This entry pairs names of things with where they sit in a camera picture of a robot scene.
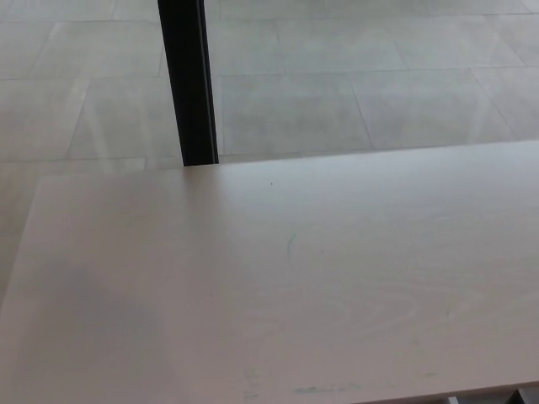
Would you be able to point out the grey desk underframe part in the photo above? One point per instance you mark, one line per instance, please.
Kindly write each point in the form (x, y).
(528, 397)

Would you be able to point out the black vertical window frame post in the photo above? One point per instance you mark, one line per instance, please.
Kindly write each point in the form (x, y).
(189, 84)

